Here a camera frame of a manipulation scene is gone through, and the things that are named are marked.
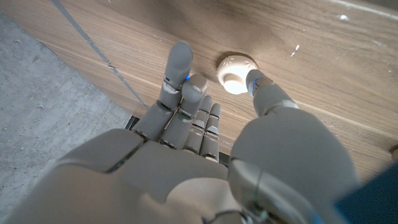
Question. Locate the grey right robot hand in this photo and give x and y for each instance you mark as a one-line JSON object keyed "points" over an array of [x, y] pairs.
{"points": [[186, 180]]}

